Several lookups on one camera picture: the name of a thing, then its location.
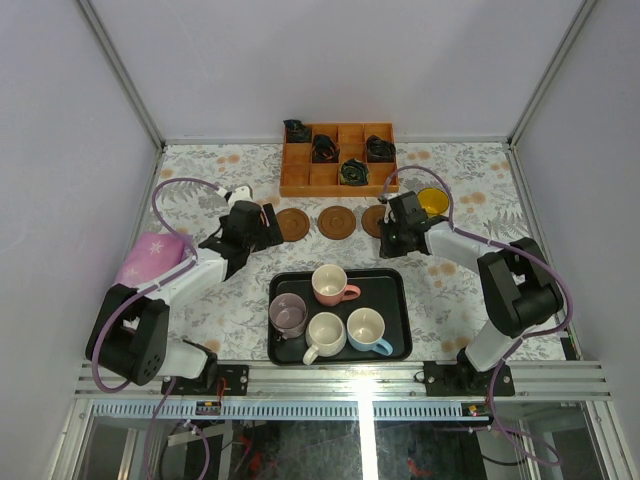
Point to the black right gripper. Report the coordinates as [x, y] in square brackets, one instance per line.
[386, 251]

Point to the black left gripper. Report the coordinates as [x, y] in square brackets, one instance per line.
[270, 226]

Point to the brown wooden coaster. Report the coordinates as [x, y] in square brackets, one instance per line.
[336, 222]
[294, 224]
[371, 218]

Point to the yellow black mug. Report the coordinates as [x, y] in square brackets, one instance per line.
[434, 201]

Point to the pink ceramic mug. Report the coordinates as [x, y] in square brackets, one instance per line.
[330, 286]

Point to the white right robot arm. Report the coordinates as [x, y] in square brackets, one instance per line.
[519, 290]

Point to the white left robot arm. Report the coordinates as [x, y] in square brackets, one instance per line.
[131, 334]

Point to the black plastic tray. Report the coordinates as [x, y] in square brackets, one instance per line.
[382, 289]

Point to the orange wooden compartment box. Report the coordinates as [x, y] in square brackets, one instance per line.
[300, 177]

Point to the purple glass mug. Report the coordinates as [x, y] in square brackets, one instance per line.
[288, 314]

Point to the dark rolled cloth green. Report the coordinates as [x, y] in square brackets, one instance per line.
[354, 172]

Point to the dark rolled cloth right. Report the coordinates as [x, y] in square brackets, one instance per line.
[379, 150]

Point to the dark rolled cloth with orange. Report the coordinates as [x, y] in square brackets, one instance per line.
[324, 149]

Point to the light blue mug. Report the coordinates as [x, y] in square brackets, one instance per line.
[365, 331]

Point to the dark rolled cloth top-left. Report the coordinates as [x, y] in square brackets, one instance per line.
[296, 132]

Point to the cream speckled mug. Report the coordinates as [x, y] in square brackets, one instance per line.
[325, 336]

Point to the purple snowflake cloth bag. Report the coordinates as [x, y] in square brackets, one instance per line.
[154, 256]

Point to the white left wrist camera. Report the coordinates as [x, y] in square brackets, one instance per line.
[241, 193]

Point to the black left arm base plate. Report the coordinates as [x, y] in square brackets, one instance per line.
[217, 380]

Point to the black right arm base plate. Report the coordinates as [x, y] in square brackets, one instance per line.
[462, 380]

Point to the aluminium front rail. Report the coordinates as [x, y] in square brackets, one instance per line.
[389, 390]

